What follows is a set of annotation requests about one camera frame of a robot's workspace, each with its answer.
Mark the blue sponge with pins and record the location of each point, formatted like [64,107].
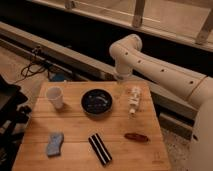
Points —
[53,147]

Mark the black round bowl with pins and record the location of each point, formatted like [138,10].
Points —
[96,101]

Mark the blue object behind table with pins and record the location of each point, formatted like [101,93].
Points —
[58,78]

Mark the brown red pocket knife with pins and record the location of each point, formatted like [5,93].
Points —
[136,137]

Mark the black equipment at left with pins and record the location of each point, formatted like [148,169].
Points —
[13,111]

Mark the white paper cup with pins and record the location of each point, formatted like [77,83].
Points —
[55,96]

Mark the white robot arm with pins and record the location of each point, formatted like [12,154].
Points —
[193,87]

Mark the black white striped eraser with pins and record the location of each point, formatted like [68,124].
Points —
[100,149]

